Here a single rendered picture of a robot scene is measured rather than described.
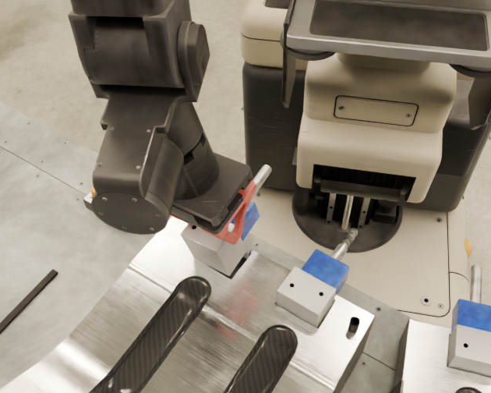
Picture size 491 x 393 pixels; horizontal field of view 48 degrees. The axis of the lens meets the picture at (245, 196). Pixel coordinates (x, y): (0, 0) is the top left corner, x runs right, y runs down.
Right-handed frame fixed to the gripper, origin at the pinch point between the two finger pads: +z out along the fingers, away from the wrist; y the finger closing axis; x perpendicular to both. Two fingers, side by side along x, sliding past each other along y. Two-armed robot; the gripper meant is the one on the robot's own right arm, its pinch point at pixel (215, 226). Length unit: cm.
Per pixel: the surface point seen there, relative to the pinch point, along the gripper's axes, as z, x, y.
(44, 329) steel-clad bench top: 9.1, -18.0, -16.7
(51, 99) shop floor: 83, 53, -146
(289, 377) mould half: 5.8, -8.8, 13.5
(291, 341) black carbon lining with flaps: 6.0, -5.6, 11.8
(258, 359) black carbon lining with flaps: 5.7, -8.9, 9.9
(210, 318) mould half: 4.5, -7.9, 3.4
